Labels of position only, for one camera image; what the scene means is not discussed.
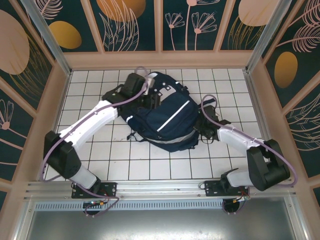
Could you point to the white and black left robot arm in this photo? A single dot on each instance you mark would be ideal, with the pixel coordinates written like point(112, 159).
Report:
point(87, 125)

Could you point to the navy blue backpack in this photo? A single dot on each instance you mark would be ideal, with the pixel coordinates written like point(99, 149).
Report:
point(170, 120)

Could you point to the aluminium mounting rail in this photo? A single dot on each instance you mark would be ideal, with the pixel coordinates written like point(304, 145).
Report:
point(162, 187)

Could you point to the grey metal sheet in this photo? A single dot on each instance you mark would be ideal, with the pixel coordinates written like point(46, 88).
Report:
point(162, 225)

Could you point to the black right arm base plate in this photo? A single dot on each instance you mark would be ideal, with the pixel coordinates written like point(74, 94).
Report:
point(212, 188)

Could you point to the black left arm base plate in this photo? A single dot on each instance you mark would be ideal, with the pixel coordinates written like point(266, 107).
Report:
point(110, 190)

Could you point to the aluminium side rail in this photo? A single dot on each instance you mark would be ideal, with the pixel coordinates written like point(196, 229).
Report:
point(262, 125)

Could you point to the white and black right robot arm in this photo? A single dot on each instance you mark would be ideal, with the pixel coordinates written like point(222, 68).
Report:
point(235, 137)

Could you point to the aluminium frame post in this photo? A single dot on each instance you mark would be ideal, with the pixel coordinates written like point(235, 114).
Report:
point(269, 32)
point(44, 32)

